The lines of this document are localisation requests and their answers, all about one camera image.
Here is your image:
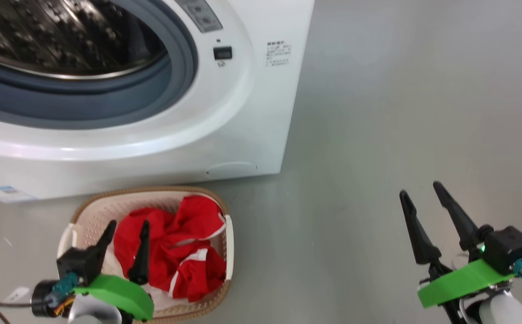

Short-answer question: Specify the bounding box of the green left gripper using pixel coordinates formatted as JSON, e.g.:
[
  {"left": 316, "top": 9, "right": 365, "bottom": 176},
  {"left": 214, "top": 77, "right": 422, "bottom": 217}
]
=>
[{"left": 74, "top": 220, "right": 155, "bottom": 321}]

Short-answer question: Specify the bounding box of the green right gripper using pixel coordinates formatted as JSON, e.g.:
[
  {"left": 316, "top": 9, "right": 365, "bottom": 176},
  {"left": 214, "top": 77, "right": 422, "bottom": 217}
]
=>
[{"left": 399, "top": 181, "right": 514, "bottom": 309}]

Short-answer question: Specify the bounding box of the red garment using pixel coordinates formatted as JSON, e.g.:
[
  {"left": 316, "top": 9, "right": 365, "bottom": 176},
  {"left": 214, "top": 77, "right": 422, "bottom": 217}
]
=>
[{"left": 113, "top": 195, "right": 226, "bottom": 302}]

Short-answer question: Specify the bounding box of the cream basket with brown rim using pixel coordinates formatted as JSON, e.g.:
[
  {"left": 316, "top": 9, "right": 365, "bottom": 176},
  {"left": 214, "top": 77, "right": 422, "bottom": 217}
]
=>
[{"left": 58, "top": 187, "right": 234, "bottom": 323}]

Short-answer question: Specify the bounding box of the white front-load washing machine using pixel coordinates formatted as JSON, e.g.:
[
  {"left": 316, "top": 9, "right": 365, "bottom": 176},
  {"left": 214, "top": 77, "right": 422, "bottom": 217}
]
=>
[{"left": 0, "top": 0, "right": 315, "bottom": 202}]

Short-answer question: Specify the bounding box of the blue energy label sticker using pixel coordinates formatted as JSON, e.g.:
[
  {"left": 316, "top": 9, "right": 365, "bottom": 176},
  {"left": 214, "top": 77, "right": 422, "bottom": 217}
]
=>
[{"left": 0, "top": 186, "right": 36, "bottom": 204}]

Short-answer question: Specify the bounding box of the round drain filter cover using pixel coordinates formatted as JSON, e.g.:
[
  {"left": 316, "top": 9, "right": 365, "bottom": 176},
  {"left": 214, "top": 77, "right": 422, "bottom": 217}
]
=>
[{"left": 206, "top": 162, "right": 258, "bottom": 179}]

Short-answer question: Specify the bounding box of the small printed text sticker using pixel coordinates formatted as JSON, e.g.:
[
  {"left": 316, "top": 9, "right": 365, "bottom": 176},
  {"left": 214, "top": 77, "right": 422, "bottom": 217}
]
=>
[{"left": 266, "top": 41, "right": 292, "bottom": 67}]

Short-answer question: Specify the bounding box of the grey warning sticker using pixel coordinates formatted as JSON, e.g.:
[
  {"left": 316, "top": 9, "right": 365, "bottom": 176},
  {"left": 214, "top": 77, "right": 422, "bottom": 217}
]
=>
[{"left": 175, "top": 0, "right": 223, "bottom": 33}]

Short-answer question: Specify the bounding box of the teal left cable connector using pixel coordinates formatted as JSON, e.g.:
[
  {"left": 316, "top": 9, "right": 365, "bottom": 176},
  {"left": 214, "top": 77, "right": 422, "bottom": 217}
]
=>
[{"left": 52, "top": 272, "right": 80, "bottom": 296}]

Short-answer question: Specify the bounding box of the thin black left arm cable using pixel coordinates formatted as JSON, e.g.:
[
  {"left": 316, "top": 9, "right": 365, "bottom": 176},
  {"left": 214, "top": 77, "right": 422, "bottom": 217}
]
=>
[{"left": 0, "top": 300, "right": 34, "bottom": 324}]

